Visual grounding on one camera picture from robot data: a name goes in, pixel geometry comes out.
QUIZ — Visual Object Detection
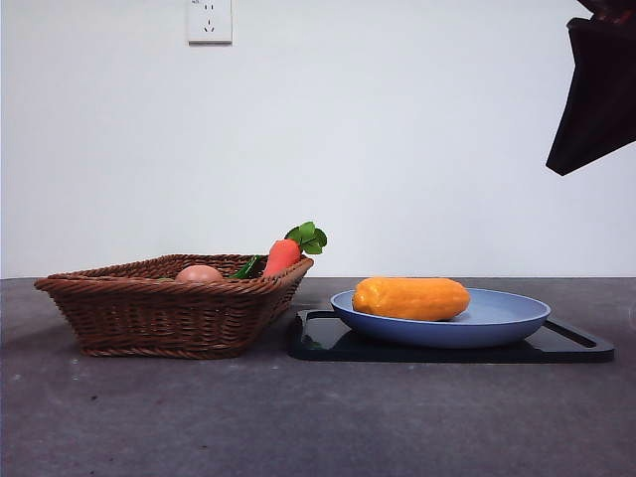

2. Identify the white wall socket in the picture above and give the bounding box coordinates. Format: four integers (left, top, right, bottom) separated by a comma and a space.
187, 0, 233, 47

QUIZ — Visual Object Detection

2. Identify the orange carrot with green leaves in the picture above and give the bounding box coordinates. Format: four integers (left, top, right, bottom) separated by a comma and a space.
261, 221, 329, 278

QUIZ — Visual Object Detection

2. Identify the green leafy vegetable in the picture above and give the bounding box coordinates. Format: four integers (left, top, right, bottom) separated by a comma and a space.
229, 254, 262, 279

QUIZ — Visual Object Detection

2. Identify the blue round plate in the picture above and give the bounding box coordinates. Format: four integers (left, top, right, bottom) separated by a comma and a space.
329, 287, 552, 349

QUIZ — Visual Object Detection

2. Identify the pale pink round vegetable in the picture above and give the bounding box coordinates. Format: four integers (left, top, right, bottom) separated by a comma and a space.
174, 264, 225, 283

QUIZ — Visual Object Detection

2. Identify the brown wicker basket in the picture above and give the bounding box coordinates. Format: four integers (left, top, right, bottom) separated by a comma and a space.
33, 253, 315, 360

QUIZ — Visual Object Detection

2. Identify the black rectangular tray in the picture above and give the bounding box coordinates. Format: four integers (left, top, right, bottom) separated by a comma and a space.
289, 309, 616, 364

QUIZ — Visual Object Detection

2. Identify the yellow-orange corn cob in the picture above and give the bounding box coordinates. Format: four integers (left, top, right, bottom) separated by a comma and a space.
352, 276, 472, 322

